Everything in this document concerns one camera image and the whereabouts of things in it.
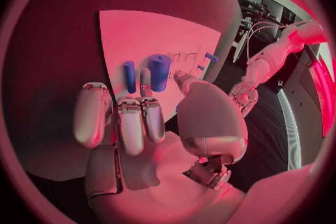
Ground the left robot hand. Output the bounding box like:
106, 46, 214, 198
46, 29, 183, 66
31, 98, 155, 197
228, 78, 260, 118

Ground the thin long blue cylinder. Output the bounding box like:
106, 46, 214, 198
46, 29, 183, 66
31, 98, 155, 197
123, 60, 137, 94

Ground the white task board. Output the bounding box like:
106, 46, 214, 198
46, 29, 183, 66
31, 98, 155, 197
99, 10, 223, 124

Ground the white cable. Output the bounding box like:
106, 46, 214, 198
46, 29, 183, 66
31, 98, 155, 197
245, 21, 307, 66

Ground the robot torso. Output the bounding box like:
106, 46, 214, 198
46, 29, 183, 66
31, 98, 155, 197
258, 0, 335, 172

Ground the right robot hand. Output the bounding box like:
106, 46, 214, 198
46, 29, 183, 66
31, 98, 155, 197
73, 68, 249, 224

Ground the large blue cylinder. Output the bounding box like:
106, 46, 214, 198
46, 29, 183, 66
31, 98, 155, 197
147, 54, 172, 92

